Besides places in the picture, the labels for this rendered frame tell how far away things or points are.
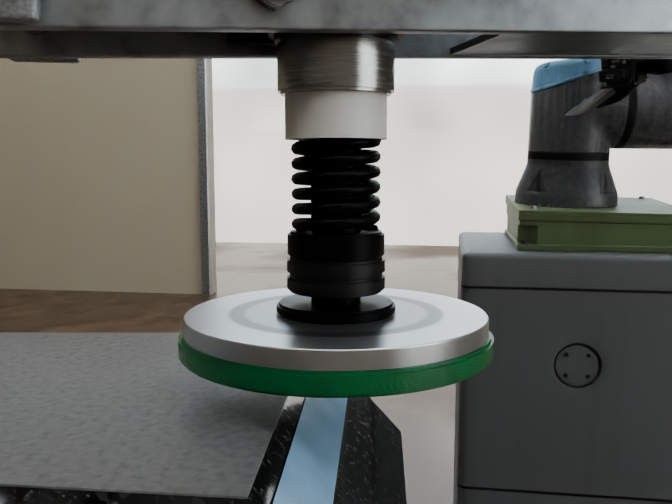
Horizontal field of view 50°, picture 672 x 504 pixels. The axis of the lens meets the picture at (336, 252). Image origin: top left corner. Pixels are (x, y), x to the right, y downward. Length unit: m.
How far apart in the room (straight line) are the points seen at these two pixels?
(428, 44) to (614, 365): 0.86
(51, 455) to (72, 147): 5.58
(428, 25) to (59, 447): 0.33
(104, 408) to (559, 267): 0.92
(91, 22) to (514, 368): 1.02
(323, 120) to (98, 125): 5.44
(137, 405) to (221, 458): 0.11
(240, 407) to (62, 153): 5.58
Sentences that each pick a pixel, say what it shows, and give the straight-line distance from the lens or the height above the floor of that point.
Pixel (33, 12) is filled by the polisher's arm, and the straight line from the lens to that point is 0.42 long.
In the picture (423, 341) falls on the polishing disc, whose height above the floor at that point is 0.90.
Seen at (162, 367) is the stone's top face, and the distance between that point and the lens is 0.60.
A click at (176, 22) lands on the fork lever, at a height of 1.08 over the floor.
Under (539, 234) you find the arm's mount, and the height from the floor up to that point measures 0.88.
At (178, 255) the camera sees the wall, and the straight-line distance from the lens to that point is 5.68.
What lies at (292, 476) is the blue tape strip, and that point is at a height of 0.83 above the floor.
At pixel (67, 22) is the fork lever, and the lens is 0.44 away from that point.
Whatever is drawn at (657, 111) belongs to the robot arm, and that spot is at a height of 1.10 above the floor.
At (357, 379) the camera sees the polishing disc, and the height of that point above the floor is 0.88.
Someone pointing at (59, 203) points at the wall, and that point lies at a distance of 6.06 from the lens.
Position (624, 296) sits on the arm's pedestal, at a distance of 1.31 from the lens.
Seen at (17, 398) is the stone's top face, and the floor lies 0.84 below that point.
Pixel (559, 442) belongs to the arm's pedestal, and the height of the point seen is 0.52.
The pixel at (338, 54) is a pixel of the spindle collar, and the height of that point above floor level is 1.07.
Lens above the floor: 1.00
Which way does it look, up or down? 7 degrees down
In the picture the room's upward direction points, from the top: straight up
